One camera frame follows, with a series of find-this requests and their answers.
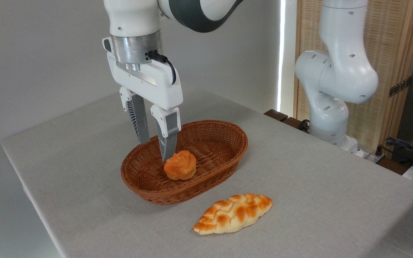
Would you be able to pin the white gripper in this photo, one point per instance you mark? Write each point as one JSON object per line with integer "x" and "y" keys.
{"x": 156, "y": 86}

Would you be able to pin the round orange bread bun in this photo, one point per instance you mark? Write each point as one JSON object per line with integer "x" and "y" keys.
{"x": 180, "y": 166}

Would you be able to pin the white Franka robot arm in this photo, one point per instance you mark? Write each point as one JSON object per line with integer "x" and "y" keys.
{"x": 335, "y": 71}

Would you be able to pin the braided golden bread loaf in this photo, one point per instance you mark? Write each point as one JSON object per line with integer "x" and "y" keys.
{"x": 232, "y": 214}

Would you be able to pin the brown wicker oval basket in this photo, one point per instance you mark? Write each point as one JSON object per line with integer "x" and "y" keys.
{"x": 213, "y": 143}

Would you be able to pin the dark brown wooden furniture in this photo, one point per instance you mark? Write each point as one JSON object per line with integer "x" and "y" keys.
{"x": 281, "y": 117}

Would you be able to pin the white power strip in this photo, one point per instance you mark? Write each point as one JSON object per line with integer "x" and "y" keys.
{"x": 370, "y": 156}

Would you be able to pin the black screen hinge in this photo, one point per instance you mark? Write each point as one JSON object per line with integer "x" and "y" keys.
{"x": 399, "y": 87}

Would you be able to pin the bamboo folding screen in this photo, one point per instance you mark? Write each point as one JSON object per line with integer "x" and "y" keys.
{"x": 393, "y": 39}

